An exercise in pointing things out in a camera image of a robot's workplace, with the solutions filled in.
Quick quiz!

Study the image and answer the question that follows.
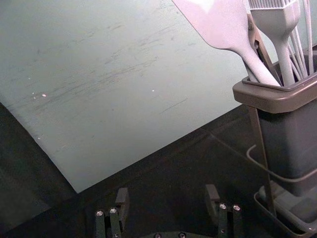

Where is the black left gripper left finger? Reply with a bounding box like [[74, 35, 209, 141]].
[[95, 187, 130, 238]]

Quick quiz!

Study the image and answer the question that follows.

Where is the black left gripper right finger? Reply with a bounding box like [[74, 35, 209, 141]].
[[205, 184, 242, 238]]

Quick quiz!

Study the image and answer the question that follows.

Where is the black table cloth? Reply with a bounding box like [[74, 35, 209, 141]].
[[0, 99, 317, 238]]

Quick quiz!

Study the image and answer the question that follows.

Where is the black rack with steel bars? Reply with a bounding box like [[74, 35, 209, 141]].
[[246, 106, 317, 218]]

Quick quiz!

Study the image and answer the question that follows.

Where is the dark grey drip tray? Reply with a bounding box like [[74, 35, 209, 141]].
[[253, 180, 317, 237]]

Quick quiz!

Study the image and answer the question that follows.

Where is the dark grey utensil holder cup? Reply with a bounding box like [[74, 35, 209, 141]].
[[232, 72, 317, 197]]

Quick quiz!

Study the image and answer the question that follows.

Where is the grey silicone spatula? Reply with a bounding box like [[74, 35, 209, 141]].
[[172, 0, 282, 87]]

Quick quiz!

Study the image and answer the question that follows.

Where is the grey silicone basting brush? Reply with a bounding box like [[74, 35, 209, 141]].
[[248, 0, 302, 84]]

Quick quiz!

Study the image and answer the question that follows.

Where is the plain pale wall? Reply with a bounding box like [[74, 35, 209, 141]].
[[0, 0, 317, 194]]

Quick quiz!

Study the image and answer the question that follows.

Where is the grey wire whisk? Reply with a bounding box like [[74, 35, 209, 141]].
[[288, 0, 314, 78]]

